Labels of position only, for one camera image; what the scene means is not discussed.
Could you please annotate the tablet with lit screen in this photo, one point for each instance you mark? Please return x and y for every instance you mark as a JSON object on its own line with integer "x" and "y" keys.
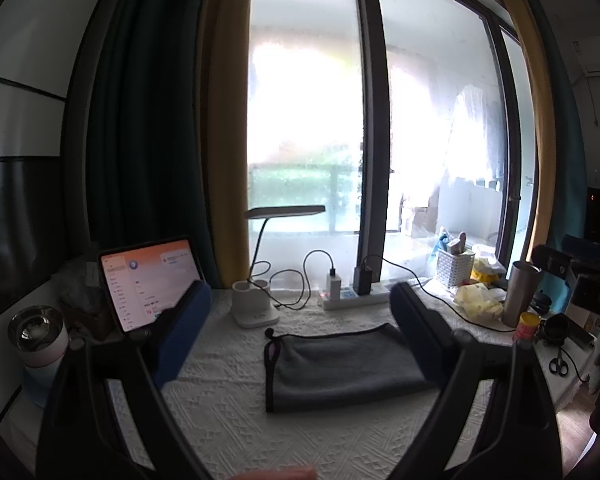
{"x": 147, "y": 282}

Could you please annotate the yellow curtain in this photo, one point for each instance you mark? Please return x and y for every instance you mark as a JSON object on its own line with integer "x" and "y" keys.
{"x": 225, "y": 125}

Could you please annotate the white desk lamp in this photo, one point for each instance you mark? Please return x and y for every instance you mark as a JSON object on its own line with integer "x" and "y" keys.
{"x": 260, "y": 280}

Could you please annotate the yellow lidded jar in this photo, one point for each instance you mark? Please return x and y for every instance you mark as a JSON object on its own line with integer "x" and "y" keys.
{"x": 527, "y": 326}

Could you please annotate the crumpled plastic bag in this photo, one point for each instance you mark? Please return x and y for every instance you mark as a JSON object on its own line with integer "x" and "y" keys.
{"x": 480, "y": 300}

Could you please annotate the white phone charger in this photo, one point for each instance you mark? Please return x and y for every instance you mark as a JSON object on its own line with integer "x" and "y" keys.
{"x": 334, "y": 282}

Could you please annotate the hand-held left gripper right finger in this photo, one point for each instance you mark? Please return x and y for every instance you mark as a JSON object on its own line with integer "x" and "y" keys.
{"x": 420, "y": 332}

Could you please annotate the grey towel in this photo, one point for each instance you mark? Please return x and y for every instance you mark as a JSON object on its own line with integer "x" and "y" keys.
{"x": 342, "y": 366}

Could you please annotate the black power adapter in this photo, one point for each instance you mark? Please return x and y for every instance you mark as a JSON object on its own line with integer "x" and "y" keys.
{"x": 364, "y": 277}

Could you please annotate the white cup with steel rim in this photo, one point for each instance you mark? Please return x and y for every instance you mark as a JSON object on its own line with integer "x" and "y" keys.
{"x": 39, "y": 345}

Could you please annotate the white power strip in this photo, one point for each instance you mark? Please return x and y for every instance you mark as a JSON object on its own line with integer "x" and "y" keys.
{"x": 352, "y": 297}

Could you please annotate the dark green curtain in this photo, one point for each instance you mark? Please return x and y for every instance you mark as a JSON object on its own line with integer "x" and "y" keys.
{"x": 145, "y": 130}

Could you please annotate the white textured tablecloth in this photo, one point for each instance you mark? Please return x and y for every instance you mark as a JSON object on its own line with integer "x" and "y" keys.
{"x": 280, "y": 425}

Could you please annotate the steel tumbler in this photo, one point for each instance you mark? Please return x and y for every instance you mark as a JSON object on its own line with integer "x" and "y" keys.
{"x": 521, "y": 292}

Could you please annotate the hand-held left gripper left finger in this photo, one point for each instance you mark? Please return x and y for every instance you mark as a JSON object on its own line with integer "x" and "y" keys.
{"x": 180, "y": 332}

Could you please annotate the black scissors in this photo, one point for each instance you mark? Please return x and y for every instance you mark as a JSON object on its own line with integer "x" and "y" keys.
{"x": 559, "y": 362}

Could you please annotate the white perforated basket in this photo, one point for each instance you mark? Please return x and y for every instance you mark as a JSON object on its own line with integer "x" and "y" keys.
{"x": 455, "y": 267}

